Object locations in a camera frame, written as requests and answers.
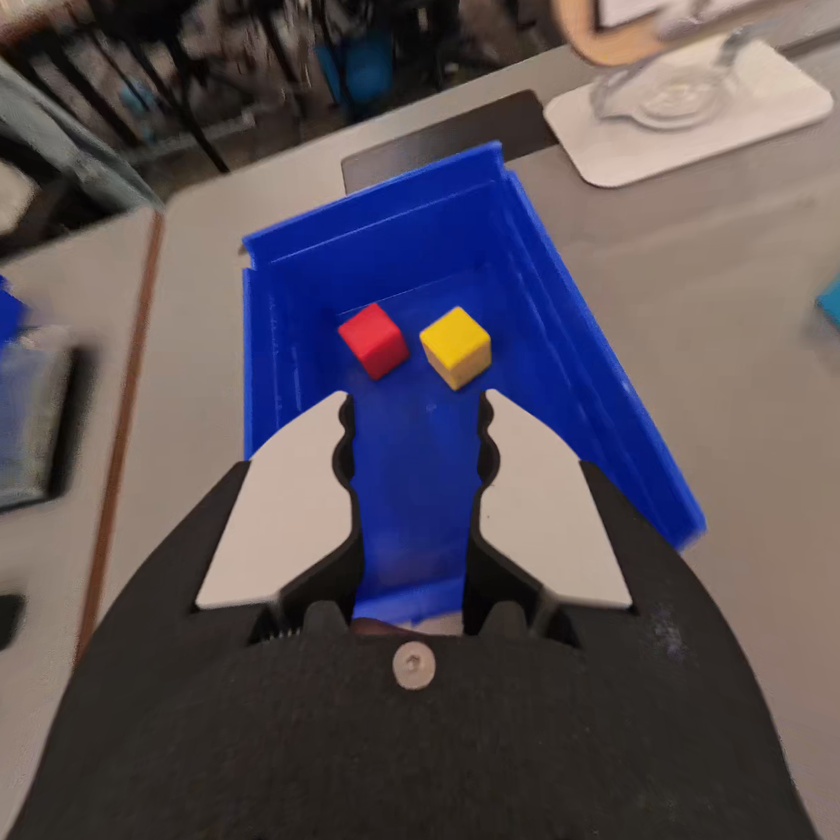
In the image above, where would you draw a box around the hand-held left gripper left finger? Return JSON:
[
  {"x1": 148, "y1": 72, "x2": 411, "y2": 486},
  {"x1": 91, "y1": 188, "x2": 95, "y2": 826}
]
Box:
[{"x1": 196, "y1": 390, "x2": 367, "y2": 631}]

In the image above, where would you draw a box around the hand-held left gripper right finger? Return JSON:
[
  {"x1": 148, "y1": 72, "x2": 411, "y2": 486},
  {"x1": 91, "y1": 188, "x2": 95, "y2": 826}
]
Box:
[{"x1": 462, "y1": 388, "x2": 635, "y2": 634}]

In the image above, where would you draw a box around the yellow cube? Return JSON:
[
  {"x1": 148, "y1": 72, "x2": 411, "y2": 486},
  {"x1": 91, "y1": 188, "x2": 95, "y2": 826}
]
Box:
[{"x1": 419, "y1": 306, "x2": 493, "y2": 392}]

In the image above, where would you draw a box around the red cube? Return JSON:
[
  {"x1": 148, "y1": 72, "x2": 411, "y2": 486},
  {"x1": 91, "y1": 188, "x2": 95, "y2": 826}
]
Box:
[{"x1": 337, "y1": 302, "x2": 410, "y2": 382}]

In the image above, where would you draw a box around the blue plastic bin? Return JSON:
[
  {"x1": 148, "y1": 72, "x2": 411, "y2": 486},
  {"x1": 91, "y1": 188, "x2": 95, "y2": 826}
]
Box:
[
  {"x1": 239, "y1": 141, "x2": 708, "y2": 624},
  {"x1": 0, "y1": 276, "x2": 28, "y2": 345}
]

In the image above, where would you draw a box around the grey wood-edged desk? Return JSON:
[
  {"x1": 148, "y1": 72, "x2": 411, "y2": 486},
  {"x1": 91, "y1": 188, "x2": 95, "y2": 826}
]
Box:
[{"x1": 0, "y1": 206, "x2": 165, "y2": 808}]

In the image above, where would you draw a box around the wooden document stand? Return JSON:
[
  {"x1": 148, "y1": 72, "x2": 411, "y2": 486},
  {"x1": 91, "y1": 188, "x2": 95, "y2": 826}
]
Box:
[{"x1": 543, "y1": 0, "x2": 836, "y2": 190}]

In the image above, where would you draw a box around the printed instruction sheet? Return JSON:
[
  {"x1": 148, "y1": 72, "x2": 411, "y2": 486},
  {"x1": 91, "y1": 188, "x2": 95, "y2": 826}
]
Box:
[{"x1": 594, "y1": 0, "x2": 778, "y2": 30}]

